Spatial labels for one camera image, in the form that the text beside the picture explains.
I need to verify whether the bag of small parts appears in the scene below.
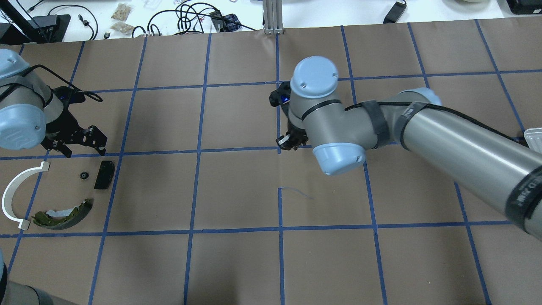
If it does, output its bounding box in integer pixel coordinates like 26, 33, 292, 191
111, 21, 134, 35
111, 3, 132, 22

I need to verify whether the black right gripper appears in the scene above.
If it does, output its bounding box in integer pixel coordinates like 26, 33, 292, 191
277, 120, 309, 150

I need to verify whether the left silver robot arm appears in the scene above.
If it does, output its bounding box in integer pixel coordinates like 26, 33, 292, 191
0, 49, 107, 158

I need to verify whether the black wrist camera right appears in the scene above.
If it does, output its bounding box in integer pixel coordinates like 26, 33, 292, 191
269, 81, 292, 107

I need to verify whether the black power adapter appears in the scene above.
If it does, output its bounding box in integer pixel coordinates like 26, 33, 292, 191
383, 0, 408, 24

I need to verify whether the black brake pad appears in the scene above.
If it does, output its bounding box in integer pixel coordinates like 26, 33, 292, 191
94, 160, 116, 190

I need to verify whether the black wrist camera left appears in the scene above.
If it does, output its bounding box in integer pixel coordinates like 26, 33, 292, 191
52, 86, 86, 105

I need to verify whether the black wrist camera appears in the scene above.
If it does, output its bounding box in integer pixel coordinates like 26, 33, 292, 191
52, 86, 86, 105
269, 81, 292, 107

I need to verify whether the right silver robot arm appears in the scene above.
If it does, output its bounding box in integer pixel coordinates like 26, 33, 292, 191
269, 56, 542, 239

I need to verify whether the black monitor stand base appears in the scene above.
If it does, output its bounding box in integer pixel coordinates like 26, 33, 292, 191
0, 15, 72, 46

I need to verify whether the white curved plastic bracket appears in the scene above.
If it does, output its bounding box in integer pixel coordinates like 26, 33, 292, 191
1, 161, 50, 230

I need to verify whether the aluminium frame post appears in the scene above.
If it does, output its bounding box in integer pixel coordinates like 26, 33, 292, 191
263, 0, 284, 35

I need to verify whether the olive green brake shoe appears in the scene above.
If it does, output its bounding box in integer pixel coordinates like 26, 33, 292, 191
31, 198, 94, 230

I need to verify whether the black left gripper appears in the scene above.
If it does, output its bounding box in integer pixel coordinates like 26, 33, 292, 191
46, 110, 107, 158

